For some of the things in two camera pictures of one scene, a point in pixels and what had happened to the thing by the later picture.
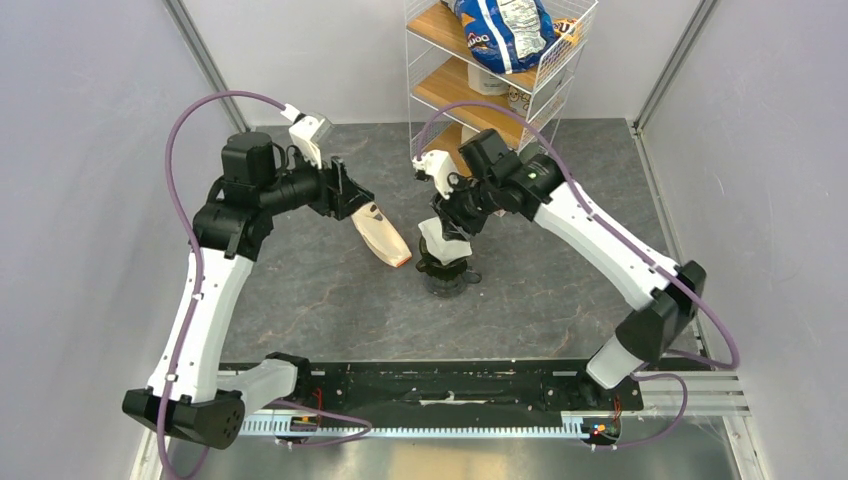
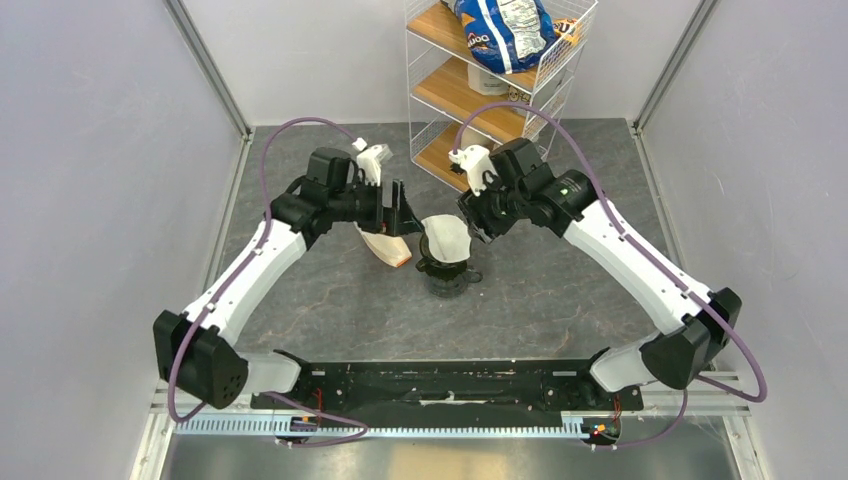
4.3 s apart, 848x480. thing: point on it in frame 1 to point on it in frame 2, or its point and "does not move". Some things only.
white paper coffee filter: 445,251 does not move
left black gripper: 337,194 to 397,220
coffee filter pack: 379,236 does not move
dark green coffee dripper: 437,270 does not move
